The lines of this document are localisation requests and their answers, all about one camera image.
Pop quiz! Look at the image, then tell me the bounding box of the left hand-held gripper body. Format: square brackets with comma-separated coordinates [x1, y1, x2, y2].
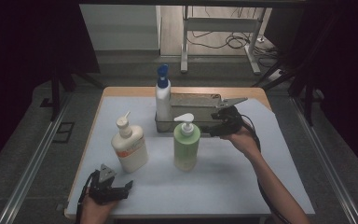
[88, 162, 121, 205]

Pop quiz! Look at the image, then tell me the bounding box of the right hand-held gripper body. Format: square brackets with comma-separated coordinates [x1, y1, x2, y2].
[210, 96, 249, 137]

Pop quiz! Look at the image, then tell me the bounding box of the grey metal mesh basket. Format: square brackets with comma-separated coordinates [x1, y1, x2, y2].
[154, 91, 226, 135]

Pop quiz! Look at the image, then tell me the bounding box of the green pump bottle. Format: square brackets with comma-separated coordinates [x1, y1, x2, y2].
[172, 112, 202, 173]

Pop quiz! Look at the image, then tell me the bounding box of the cream pump bottle orange label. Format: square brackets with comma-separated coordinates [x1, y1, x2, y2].
[110, 110, 149, 175]

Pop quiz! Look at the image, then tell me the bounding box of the white bottle blue pump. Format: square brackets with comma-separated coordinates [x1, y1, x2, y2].
[155, 63, 172, 123]

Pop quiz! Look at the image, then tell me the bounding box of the person's left hand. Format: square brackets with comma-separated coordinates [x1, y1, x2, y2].
[80, 194, 119, 224]

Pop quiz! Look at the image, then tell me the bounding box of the person's right hand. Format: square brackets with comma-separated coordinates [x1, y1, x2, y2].
[221, 123, 263, 161]

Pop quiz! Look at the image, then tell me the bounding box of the white table mat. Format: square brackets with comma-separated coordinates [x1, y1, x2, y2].
[64, 95, 317, 217]

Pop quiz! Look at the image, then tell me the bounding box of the white power strip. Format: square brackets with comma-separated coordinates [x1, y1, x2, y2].
[268, 69, 285, 82]

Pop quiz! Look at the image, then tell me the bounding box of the black metal stand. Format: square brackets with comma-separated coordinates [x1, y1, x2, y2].
[251, 60, 325, 127]
[39, 60, 104, 123]

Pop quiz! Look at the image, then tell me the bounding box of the dark curtain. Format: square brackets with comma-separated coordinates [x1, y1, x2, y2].
[265, 0, 358, 181]
[0, 0, 101, 176]

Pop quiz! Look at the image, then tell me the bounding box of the white cabinet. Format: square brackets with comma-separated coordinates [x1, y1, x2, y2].
[79, 4, 162, 52]

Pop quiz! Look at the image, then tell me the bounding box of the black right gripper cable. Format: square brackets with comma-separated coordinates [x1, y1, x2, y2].
[240, 113, 293, 224]

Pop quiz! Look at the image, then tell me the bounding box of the aluminium rail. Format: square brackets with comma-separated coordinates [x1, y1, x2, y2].
[0, 92, 73, 224]
[291, 96, 358, 224]

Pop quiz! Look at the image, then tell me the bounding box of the black floor cable bundle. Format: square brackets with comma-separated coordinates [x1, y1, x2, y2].
[186, 6, 282, 68]

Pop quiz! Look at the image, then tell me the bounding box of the white desk frame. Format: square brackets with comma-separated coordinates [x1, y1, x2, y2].
[180, 5, 262, 76]

